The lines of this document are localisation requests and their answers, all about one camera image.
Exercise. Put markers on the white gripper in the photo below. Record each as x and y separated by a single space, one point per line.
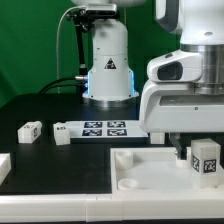
170 104

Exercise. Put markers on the white square table top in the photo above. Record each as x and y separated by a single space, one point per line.
157 174

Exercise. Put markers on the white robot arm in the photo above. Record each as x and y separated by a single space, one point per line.
200 25

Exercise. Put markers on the white front wall rail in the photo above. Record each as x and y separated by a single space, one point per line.
123 205

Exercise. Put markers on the white marker base plate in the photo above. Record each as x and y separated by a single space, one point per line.
105 129

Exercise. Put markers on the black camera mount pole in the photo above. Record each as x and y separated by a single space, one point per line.
83 24

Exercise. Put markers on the grey camera on mount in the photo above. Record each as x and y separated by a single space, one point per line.
101 9

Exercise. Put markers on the white left wall piece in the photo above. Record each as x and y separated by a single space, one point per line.
5 166

